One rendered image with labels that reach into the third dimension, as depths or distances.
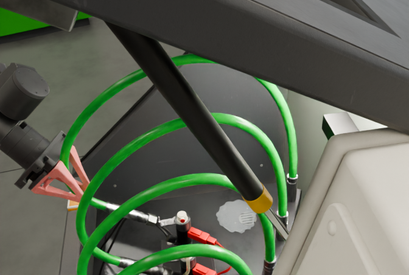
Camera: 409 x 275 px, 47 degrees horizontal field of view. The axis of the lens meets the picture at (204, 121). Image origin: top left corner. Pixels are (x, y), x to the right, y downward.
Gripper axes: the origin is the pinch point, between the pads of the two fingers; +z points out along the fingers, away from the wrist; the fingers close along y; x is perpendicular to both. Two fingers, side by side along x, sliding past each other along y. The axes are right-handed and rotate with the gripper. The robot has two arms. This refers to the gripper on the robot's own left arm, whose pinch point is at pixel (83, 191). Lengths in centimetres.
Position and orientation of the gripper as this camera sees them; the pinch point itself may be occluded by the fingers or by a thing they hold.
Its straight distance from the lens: 80.5
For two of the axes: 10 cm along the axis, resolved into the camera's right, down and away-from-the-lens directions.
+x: -7.0, 6.1, 3.7
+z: 7.1, 6.6, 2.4
